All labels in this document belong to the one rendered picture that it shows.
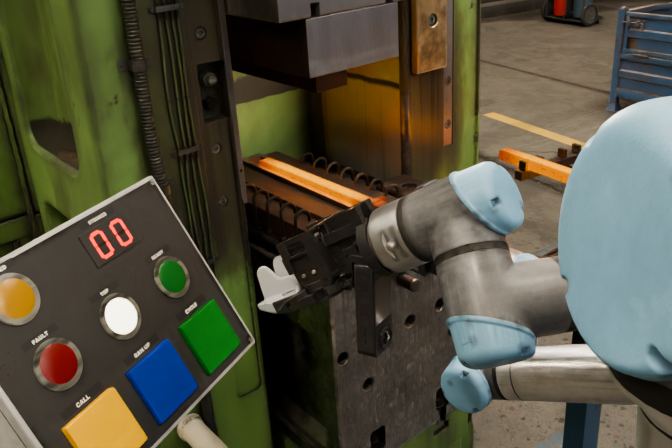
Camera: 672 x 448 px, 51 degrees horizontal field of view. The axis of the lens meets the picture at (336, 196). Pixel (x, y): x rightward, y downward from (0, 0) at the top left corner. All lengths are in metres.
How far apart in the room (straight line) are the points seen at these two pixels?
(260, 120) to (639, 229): 1.44
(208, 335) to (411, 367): 0.61
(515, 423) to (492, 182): 1.73
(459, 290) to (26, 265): 0.47
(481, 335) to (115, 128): 0.70
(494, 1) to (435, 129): 7.71
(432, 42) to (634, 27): 3.83
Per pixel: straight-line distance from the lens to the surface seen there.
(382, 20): 1.24
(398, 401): 1.49
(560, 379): 0.98
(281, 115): 1.73
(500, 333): 0.67
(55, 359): 0.84
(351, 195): 1.34
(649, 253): 0.30
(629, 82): 5.34
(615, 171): 0.32
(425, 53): 1.50
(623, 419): 2.45
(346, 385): 1.36
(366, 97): 1.60
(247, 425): 1.54
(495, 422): 2.36
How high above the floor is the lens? 1.54
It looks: 23 degrees down
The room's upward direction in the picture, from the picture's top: 4 degrees counter-clockwise
